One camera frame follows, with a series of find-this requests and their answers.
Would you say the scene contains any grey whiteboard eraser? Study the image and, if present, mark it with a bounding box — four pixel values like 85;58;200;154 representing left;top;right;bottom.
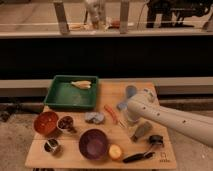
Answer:
131;121;152;142

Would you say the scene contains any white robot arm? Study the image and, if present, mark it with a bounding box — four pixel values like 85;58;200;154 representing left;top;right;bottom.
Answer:
126;88;213;148

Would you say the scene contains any green plastic tray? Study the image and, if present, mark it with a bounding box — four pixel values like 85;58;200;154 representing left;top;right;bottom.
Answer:
44;75;98;110

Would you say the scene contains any blue cup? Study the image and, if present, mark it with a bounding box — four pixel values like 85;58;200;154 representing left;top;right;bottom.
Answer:
126;85;137;99

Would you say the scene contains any black tape roll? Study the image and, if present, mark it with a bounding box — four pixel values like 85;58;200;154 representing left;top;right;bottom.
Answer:
149;135;164;147

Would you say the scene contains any wooden table board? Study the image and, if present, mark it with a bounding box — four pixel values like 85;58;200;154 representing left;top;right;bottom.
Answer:
25;82;177;171

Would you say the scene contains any yellow apple toy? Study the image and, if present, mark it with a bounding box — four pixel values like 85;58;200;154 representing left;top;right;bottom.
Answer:
108;144;123;160

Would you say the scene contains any purple bowl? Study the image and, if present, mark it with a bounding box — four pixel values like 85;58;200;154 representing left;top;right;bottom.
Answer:
79;129;109;160

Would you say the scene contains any yellow banana toy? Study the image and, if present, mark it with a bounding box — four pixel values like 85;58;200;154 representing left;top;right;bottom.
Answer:
71;80;91;89

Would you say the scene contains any small bowl with brown contents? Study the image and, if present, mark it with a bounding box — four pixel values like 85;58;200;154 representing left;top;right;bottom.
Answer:
57;116;77;134

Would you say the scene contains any small metal cup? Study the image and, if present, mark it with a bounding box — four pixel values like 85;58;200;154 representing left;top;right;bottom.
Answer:
44;139;61;155

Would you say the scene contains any orange bowl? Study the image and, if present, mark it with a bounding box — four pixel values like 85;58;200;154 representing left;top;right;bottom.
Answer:
33;111;59;136

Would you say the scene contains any dark machine in background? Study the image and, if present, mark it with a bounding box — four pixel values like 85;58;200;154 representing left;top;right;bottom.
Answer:
146;0;213;28

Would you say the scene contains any orange handled fork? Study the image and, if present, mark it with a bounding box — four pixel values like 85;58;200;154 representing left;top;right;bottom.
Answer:
104;105;126;129

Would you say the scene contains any black handled tool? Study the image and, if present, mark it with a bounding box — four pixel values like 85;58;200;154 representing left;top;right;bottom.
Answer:
123;152;155;163

